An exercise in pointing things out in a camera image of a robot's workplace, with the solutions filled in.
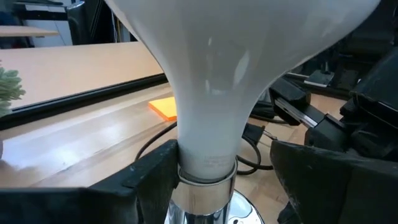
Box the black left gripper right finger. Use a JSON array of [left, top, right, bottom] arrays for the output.
[[269, 139, 398, 224]]

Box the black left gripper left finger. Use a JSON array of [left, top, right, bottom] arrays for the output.
[[0, 139, 180, 224]]

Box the chrome lamp base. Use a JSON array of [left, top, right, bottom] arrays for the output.
[[164, 158, 265, 224]]

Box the white globe lightbulb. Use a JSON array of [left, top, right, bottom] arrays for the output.
[[104, 0, 382, 184]]

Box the orange sticky note pad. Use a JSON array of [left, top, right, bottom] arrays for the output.
[[148, 96, 178, 122]]

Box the green plant in white pot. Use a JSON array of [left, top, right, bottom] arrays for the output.
[[0, 60, 26, 118]]

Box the black aluminium table frame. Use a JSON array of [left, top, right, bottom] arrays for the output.
[[0, 73, 170, 131]]

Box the black lamp power cord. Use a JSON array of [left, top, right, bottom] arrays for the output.
[[135, 121, 277, 175]]

